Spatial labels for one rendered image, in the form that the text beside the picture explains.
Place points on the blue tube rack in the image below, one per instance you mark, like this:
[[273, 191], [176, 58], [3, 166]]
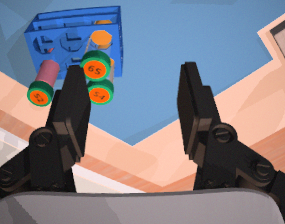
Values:
[[43, 25]]

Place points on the blue flat mat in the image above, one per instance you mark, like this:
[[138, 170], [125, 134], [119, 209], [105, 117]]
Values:
[[158, 36]]

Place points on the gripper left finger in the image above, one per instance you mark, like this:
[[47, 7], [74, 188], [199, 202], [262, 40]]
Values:
[[61, 140]]

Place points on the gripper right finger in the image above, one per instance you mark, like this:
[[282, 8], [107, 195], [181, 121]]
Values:
[[228, 163]]

